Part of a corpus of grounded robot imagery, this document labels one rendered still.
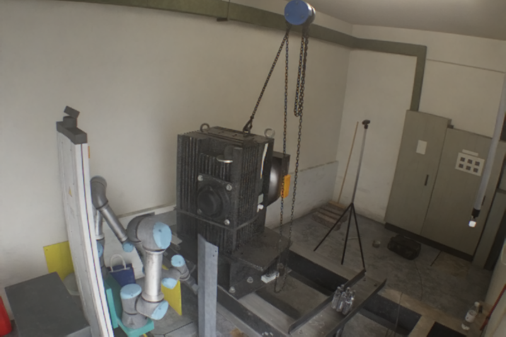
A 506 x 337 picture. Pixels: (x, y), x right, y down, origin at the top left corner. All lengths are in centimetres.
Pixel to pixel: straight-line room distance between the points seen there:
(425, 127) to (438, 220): 124
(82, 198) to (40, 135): 114
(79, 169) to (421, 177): 402
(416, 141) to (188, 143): 317
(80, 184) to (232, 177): 91
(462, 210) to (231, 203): 324
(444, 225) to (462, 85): 184
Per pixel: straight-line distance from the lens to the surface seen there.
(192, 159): 220
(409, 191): 470
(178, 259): 192
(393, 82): 490
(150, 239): 158
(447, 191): 454
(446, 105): 466
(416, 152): 457
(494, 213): 452
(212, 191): 206
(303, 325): 211
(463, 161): 443
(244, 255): 224
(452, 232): 468
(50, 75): 259
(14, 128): 261
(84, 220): 164
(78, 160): 153
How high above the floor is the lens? 212
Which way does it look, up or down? 16 degrees down
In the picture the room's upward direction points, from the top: 6 degrees clockwise
